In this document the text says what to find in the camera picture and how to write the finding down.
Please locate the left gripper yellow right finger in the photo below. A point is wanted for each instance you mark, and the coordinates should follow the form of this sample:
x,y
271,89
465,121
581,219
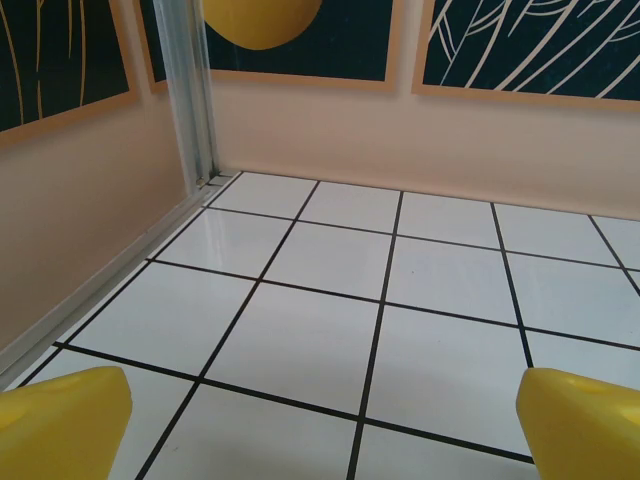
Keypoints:
x,y
585,435

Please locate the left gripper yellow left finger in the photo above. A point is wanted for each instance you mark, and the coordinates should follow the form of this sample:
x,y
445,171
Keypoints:
x,y
60,430

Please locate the aluminium floor edge rail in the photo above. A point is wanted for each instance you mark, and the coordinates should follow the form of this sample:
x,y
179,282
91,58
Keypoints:
x,y
100,282

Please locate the aluminium corner post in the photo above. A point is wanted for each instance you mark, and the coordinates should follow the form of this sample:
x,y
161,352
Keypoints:
x,y
187,90

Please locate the wall panel, gold oval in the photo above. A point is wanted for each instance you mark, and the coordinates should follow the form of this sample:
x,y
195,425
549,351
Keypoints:
x,y
300,55

